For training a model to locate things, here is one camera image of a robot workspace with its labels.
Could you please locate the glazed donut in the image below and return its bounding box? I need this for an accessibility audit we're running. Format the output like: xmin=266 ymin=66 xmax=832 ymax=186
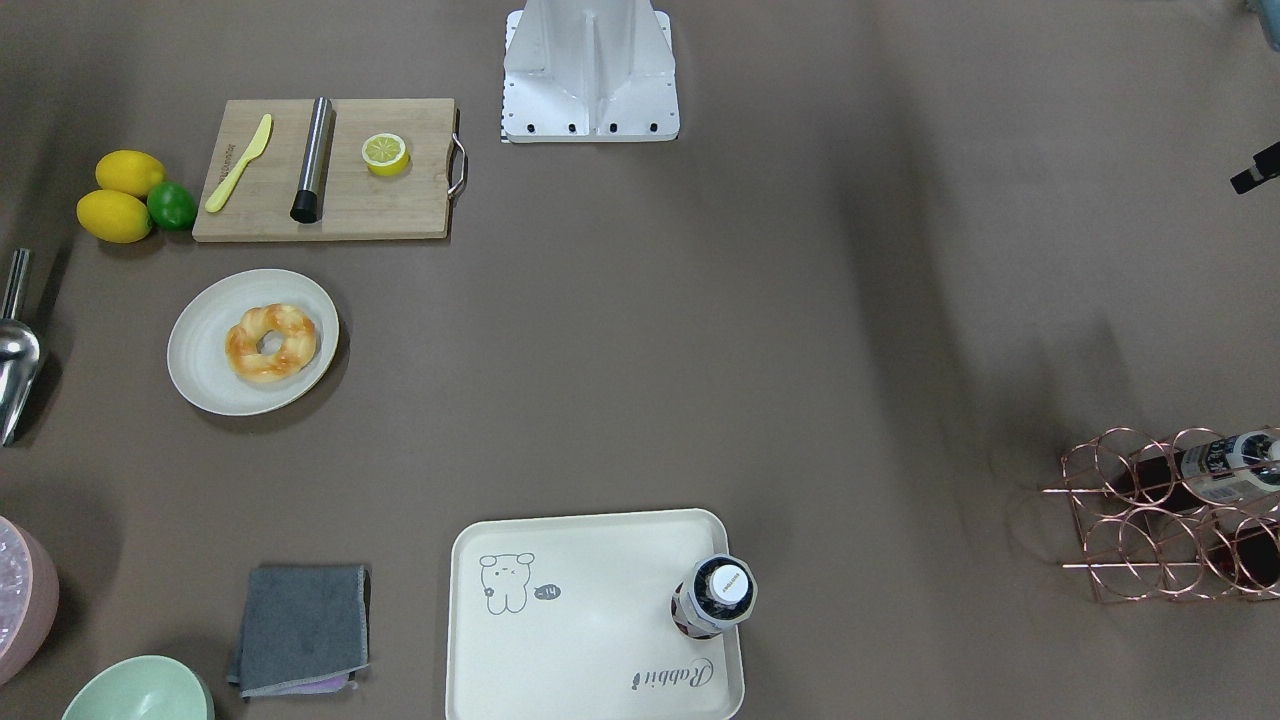
xmin=224 ymin=304 xmax=317 ymax=383

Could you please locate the cream round plate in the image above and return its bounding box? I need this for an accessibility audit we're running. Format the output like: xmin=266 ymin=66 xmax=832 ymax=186
xmin=166 ymin=269 xmax=340 ymax=416

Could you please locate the cream rectangular tray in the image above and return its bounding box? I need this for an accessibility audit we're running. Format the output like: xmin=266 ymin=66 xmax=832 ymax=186
xmin=445 ymin=509 xmax=746 ymax=719

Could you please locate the dark bottle white cap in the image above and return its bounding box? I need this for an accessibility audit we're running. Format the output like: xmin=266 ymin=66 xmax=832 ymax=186
xmin=669 ymin=553 xmax=758 ymax=641

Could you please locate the half lemon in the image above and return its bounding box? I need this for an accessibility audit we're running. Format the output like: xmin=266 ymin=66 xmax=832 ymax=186
xmin=360 ymin=132 xmax=411 ymax=177

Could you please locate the steel cylinder black tip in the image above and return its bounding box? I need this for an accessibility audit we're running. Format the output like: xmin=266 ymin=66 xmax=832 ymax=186
xmin=289 ymin=96 xmax=337 ymax=224

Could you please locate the wooden cutting board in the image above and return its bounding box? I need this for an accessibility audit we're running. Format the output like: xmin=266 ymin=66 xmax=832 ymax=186
xmin=192 ymin=97 xmax=465 ymax=243

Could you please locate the grey folded cloth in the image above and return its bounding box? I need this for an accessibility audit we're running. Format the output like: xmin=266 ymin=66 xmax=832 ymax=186
xmin=227 ymin=564 xmax=370 ymax=700

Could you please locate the yellow plastic knife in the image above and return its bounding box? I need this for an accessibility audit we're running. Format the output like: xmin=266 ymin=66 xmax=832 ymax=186
xmin=204 ymin=113 xmax=274 ymax=213

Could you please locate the green lime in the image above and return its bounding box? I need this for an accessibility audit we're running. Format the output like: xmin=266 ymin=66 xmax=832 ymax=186
xmin=145 ymin=181 xmax=198 ymax=231

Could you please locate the lower whole yellow lemon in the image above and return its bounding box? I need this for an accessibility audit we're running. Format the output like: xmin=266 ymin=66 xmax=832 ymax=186
xmin=76 ymin=190 xmax=154 ymax=243

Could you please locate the green bowl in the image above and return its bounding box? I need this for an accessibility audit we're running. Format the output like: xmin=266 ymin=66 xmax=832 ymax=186
xmin=61 ymin=655 xmax=215 ymax=719

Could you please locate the wine bottle in rack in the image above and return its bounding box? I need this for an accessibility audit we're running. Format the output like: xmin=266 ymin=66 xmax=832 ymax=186
xmin=1123 ymin=430 xmax=1279 ymax=512

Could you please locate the metal scoop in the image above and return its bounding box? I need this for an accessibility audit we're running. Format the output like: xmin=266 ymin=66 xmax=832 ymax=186
xmin=1 ymin=247 xmax=44 ymax=446

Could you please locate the pink bowl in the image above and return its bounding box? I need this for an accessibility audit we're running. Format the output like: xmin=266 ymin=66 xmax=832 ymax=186
xmin=1 ymin=518 xmax=60 ymax=685

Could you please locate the black object edge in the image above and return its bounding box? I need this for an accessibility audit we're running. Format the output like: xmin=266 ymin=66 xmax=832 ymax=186
xmin=1230 ymin=142 xmax=1280 ymax=195

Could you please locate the teal object top corner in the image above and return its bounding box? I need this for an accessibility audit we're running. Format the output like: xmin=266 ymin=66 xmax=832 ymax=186
xmin=1245 ymin=0 xmax=1280 ymax=53

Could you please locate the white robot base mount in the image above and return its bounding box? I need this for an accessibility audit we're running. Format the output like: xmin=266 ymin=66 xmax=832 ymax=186
xmin=500 ymin=1 xmax=681 ymax=143

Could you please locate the copper wire wine rack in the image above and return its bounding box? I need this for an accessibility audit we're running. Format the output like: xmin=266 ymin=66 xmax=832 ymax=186
xmin=1043 ymin=427 xmax=1279 ymax=603

